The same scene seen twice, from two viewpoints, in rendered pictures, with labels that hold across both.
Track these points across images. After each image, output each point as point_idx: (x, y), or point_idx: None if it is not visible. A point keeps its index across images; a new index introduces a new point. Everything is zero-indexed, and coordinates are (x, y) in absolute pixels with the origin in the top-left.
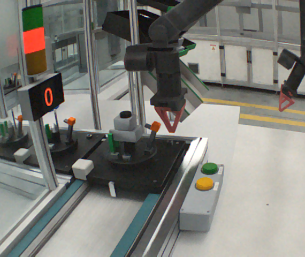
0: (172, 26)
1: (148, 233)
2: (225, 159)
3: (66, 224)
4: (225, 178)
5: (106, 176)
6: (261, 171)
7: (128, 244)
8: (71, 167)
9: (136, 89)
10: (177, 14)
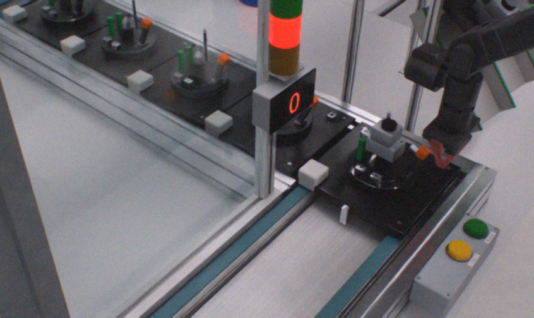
0: (482, 53)
1: (368, 296)
2: (518, 206)
3: (269, 250)
4: (504, 239)
5: (341, 195)
6: None
7: (341, 305)
8: (297, 168)
9: None
10: (497, 40)
